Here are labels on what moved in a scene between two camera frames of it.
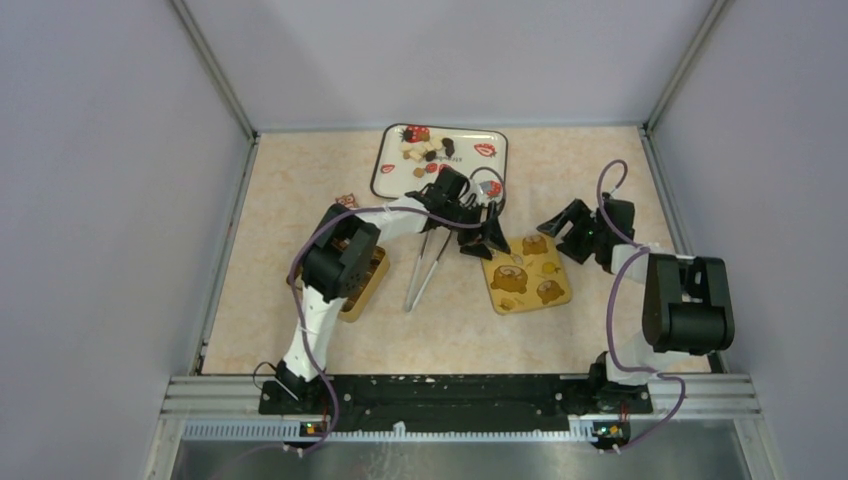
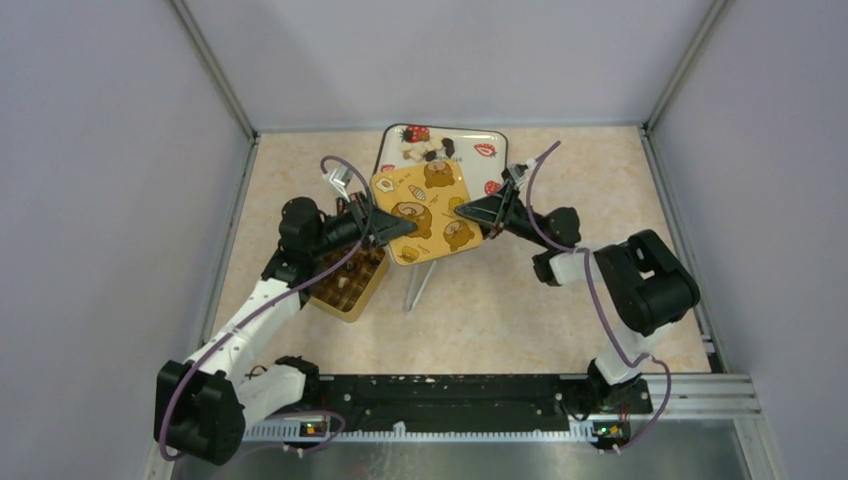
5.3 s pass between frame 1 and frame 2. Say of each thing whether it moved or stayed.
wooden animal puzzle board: moved
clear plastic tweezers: stayed
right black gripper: moved
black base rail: stayed
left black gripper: moved
